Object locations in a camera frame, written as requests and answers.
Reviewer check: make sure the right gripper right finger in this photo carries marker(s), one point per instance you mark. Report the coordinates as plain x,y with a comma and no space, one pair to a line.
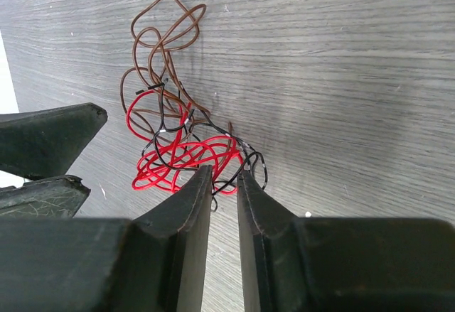
292,263

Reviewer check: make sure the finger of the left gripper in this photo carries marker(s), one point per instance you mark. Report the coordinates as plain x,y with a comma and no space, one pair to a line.
43,144
60,196

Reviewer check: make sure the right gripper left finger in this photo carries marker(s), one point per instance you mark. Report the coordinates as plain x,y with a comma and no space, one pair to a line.
155,262

